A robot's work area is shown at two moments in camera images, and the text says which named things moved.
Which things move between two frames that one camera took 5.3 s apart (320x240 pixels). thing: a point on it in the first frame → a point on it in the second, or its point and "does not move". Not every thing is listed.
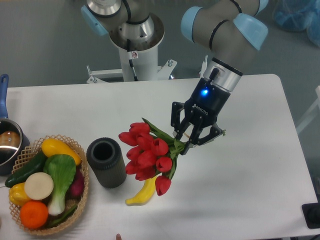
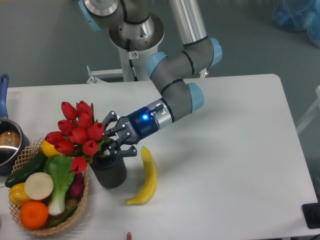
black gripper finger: (194, 139) → (112, 116)
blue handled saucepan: (14, 139) does not move
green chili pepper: (65, 216) does not move
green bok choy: (62, 168) does not move
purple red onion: (76, 188) does not move
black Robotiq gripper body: (203, 105) → (140, 124)
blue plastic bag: (297, 15) does not move
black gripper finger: (175, 119) → (115, 150)
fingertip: (118, 237) → (129, 236)
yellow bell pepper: (17, 194) does not move
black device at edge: (311, 214) does not move
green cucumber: (35, 165) does not move
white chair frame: (312, 113) does not move
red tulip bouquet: (154, 154) → (79, 135)
